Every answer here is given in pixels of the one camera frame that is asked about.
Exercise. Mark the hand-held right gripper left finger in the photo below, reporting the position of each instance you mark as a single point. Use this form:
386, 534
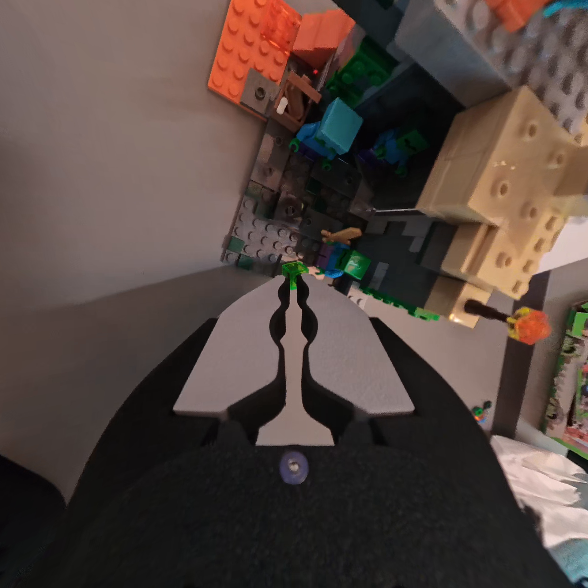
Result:
229, 358

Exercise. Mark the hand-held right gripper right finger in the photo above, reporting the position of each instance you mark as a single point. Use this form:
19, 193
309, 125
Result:
353, 363

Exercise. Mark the translucent green slime cube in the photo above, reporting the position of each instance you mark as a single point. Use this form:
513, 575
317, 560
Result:
294, 268

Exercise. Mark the toy brick tower model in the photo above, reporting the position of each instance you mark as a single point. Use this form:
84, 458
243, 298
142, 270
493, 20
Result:
496, 174

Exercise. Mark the orange toy minifigure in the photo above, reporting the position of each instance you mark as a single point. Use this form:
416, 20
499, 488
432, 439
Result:
514, 11

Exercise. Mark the grey desk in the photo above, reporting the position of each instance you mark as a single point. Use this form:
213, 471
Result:
115, 138

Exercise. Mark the zombie minifigure with golden sword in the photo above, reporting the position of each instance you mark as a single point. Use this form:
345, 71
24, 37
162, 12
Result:
353, 264

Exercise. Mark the cluster of small loose bricks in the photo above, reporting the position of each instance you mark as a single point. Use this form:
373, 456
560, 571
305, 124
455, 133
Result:
482, 411

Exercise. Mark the toy torch with orange flame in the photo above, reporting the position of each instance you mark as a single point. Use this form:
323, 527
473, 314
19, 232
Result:
530, 326

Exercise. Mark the green-headed zombie minifigure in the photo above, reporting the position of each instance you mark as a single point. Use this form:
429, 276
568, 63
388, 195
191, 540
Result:
399, 147

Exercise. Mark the white crumpled paper bag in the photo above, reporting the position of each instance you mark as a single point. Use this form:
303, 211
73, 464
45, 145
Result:
537, 487

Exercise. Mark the green toy set box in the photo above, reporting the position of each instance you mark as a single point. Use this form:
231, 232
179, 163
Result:
574, 390

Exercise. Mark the cyan-headed zombie minifigure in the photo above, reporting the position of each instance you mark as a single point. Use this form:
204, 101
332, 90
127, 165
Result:
337, 126

